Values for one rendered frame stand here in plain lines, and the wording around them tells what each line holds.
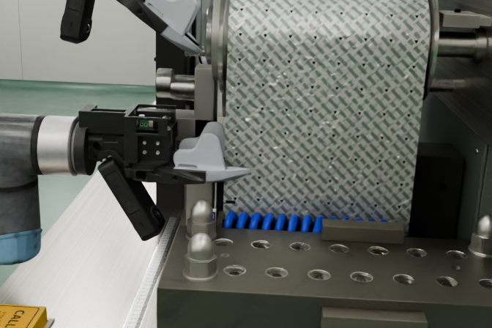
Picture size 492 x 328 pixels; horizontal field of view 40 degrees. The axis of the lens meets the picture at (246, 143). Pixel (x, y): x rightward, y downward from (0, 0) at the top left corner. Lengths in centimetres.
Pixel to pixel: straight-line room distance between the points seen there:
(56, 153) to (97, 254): 27
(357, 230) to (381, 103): 15
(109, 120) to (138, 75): 577
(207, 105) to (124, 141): 13
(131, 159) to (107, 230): 34
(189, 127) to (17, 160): 22
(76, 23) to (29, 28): 595
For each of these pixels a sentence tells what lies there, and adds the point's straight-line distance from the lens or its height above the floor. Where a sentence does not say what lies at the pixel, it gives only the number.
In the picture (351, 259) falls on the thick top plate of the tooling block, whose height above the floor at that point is 103.
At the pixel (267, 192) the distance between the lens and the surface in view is 85.
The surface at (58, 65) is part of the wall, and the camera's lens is 679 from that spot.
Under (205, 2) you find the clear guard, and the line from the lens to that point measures 185.
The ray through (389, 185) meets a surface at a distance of 86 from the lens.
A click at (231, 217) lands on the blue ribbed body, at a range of 83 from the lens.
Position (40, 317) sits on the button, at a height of 92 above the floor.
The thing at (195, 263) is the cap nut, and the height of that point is 105.
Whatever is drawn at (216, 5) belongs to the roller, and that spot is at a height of 129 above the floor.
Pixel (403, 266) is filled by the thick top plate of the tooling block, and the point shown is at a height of 103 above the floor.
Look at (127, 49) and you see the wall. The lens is 659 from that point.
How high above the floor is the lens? 136
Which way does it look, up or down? 16 degrees down
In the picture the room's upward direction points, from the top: 2 degrees clockwise
